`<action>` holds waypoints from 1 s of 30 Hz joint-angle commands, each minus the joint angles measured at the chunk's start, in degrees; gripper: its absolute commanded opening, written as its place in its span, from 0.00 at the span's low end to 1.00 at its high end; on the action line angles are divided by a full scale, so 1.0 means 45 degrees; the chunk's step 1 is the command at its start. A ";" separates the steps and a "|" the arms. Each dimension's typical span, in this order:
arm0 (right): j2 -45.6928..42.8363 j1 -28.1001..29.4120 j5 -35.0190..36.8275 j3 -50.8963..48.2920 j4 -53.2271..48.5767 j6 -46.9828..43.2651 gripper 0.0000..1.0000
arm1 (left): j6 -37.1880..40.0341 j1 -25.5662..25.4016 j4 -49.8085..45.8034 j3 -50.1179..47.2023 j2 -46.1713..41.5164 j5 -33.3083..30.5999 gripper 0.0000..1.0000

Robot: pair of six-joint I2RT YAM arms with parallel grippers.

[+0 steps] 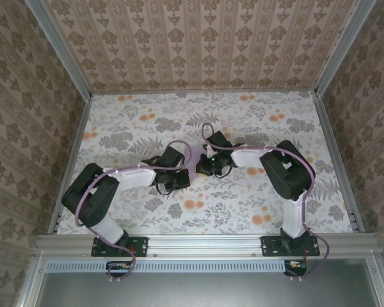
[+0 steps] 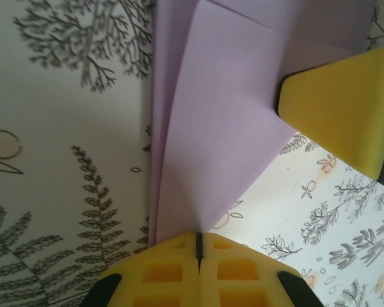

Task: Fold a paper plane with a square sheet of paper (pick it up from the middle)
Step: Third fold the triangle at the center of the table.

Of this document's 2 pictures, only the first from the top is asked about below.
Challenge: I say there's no wide aluminium frame rail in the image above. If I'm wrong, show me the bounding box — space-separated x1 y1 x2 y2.
35 233 380 260

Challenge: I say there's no black connector board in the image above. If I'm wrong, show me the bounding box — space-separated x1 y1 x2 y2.
106 260 132 273
284 259 308 276

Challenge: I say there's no purple paper sheet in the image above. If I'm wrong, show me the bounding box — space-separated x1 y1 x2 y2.
184 144 209 180

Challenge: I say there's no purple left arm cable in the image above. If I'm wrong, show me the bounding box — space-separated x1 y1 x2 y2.
74 140 195 284

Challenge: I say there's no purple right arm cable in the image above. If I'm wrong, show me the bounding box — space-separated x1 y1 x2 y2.
201 123 332 282

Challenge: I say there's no aluminium table side rail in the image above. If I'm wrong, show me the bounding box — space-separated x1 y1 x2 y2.
47 94 93 236
315 92 365 236

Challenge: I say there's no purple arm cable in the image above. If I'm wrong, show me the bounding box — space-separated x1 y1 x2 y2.
74 140 195 284
201 123 332 282

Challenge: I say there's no aluminium frame corner post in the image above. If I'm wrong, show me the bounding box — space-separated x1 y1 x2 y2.
27 0 93 100
315 0 378 97

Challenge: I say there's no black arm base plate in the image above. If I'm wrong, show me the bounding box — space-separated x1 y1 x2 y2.
261 235 321 257
91 235 148 257

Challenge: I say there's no grey sheet metal panel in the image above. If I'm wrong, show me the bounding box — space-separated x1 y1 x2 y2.
35 271 375 307

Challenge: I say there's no grey slotted cable duct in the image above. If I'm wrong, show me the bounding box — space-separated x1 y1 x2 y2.
46 258 285 273

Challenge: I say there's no thin aluminium wall rail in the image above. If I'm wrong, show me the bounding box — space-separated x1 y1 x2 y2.
91 89 317 97

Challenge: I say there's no floral patterned table cover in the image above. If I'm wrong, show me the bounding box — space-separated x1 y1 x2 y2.
56 92 355 235

